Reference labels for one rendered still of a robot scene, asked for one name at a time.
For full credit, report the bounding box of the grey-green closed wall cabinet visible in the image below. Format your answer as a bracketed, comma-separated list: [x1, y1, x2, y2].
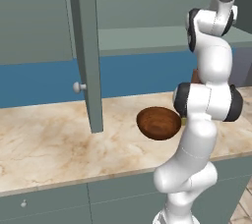
[0, 0, 75, 66]

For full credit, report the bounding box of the brown bottle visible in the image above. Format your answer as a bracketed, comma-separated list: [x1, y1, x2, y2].
[191, 69, 202, 85]

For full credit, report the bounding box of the grey-green base cabinet end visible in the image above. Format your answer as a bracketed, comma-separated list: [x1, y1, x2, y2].
[191, 154, 252, 224]

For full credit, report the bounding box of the white round door knob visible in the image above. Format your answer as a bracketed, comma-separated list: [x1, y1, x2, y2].
[72, 82, 88, 94]

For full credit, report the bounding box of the brown wooden mixing bowl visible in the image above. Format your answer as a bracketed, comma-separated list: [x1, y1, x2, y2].
[136, 105, 182, 141]

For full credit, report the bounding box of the grey-green open cabinet body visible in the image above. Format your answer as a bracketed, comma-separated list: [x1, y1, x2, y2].
[94, 0, 252, 57]

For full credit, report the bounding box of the grey-green drawer front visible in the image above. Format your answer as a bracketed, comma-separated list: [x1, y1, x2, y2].
[87, 171, 165, 205]
[0, 183, 90, 222]

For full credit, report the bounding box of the grey-green base cabinet door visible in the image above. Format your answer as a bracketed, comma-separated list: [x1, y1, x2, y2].
[90, 197, 169, 224]
[0, 205, 93, 224]

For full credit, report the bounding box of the grey-green open cabinet door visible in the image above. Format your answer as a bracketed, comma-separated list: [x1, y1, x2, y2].
[233, 0, 252, 34]
[62, 0, 104, 135]

